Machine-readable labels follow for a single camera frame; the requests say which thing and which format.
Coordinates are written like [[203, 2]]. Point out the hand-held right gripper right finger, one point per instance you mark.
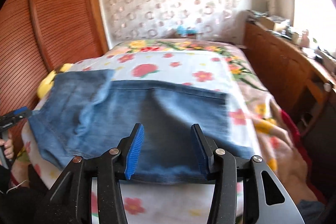
[[202, 158]]

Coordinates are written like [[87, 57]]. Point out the floral blanket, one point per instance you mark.
[[278, 140]]

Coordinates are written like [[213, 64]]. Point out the long wooden cabinet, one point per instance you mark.
[[278, 69]]

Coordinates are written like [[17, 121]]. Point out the teal plush toy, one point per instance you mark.
[[191, 32]]

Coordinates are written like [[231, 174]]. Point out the bed with floral sheet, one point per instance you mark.
[[173, 66]]

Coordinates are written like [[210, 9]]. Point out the wooden framed window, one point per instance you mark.
[[315, 3]]

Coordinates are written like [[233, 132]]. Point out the blue plush toy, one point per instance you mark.
[[181, 30]]

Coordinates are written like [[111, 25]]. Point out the person's dark clothing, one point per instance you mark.
[[21, 203]]

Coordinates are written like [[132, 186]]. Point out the pink bottle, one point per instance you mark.
[[305, 39]]

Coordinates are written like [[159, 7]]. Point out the yellow plush toy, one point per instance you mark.
[[50, 82]]

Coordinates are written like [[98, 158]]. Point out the cardboard box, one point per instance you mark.
[[270, 23]]

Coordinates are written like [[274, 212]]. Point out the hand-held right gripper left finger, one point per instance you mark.
[[134, 153]]

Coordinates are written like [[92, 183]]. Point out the wooden louvered wardrobe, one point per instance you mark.
[[52, 29]]

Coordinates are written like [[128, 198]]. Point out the blue denim pants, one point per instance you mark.
[[162, 119]]

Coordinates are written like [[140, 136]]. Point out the person's left hand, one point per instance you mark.
[[9, 149]]

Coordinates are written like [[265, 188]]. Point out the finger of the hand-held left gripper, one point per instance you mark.
[[18, 114]]

